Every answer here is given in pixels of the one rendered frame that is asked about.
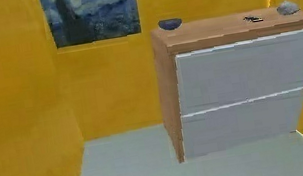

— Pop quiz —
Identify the wooden chest with white drawers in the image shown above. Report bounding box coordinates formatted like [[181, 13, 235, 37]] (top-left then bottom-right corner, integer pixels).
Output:
[[148, 1, 303, 166]]

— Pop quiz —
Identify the dark blue bowl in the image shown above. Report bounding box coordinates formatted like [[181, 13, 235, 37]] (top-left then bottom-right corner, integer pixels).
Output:
[[157, 16, 185, 33]]

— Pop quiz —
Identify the blue night sky painting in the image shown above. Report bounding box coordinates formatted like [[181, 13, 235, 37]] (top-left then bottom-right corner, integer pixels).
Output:
[[37, 0, 144, 51]]

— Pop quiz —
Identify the small black flat object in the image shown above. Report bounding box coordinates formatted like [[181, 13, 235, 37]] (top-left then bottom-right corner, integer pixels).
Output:
[[242, 13, 264, 25]]

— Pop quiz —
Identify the grey round lump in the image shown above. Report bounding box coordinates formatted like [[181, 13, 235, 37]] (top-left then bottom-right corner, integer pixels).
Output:
[[275, 0, 302, 18]]

